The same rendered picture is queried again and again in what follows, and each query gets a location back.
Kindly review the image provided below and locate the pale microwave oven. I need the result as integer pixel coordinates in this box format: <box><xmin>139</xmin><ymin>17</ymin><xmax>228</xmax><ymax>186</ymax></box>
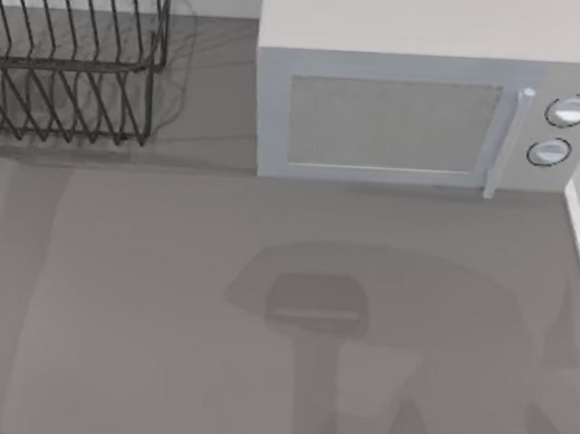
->
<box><xmin>249</xmin><ymin>0</ymin><xmax>580</xmax><ymax>204</ymax></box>

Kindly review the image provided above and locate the black wire dish rack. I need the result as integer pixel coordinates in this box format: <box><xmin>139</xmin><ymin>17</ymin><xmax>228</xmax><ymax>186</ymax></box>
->
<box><xmin>0</xmin><ymin>0</ymin><xmax>174</xmax><ymax>150</ymax></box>

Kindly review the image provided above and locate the small microwave knob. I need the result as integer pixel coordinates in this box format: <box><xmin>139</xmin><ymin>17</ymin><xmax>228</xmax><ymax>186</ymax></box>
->
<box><xmin>526</xmin><ymin>135</ymin><xmax>573</xmax><ymax>170</ymax></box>

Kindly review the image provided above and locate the large microwave knob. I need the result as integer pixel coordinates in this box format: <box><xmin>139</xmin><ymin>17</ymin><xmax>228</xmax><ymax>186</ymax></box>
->
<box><xmin>543</xmin><ymin>92</ymin><xmax>580</xmax><ymax>129</ymax></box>

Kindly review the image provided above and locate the microwave door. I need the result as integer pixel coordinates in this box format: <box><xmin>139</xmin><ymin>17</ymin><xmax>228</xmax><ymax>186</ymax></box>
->
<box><xmin>251</xmin><ymin>47</ymin><xmax>552</xmax><ymax>193</ymax></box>

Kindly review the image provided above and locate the microwave door handle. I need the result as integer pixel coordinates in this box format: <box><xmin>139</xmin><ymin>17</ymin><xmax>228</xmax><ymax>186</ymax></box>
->
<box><xmin>483</xmin><ymin>84</ymin><xmax>537</xmax><ymax>201</ymax></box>

